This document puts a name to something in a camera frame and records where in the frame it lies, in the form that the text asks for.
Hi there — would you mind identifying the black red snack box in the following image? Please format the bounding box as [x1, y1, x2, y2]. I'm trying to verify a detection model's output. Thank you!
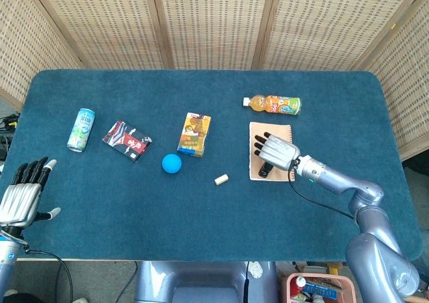
[102, 119, 154, 163]

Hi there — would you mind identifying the orange yellow carton box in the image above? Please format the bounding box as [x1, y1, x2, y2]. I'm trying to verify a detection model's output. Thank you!
[176, 112, 212, 158]

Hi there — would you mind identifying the orange juice bottle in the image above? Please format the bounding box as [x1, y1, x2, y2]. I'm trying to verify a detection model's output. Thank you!
[242, 94, 302, 117]

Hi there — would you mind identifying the woven bamboo folding screen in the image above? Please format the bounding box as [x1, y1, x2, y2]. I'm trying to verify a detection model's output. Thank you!
[0, 0, 429, 162]

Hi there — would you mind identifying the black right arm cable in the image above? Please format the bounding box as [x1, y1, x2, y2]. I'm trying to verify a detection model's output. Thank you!
[287, 158, 355, 221]

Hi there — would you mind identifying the black marker device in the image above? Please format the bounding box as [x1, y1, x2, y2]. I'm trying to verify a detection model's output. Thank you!
[257, 161, 275, 178]

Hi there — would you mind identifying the blue ball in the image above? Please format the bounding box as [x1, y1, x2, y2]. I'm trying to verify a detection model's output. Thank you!
[162, 154, 183, 174]

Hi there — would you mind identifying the pink plastic basket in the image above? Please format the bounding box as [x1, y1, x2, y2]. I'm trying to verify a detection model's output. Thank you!
[280, 271, 357, 303]

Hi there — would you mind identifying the light blue drink can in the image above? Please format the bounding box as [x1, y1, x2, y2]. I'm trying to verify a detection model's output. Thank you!
[66, 108, 97, 154]

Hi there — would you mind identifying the tan spiral notebook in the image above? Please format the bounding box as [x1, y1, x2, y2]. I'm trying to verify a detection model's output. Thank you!
[248, 121, 296, 183]

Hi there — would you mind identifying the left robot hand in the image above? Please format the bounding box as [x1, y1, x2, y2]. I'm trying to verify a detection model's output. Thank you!
[0, 156, 62, 231]

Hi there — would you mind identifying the black cable on floor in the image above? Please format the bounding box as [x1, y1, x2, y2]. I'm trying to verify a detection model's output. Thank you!
[23, 245, 74, 303]

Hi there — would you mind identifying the grey blue robot torso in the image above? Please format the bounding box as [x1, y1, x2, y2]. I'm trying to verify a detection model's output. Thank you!
[133, 261, 280, 303]

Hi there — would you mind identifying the blue table cloth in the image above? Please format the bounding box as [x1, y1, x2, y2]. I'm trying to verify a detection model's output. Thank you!
[0, 68, 424, 263]

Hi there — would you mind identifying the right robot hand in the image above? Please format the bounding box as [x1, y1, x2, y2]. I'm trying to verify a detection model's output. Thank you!
[253, 131, 302, 172]

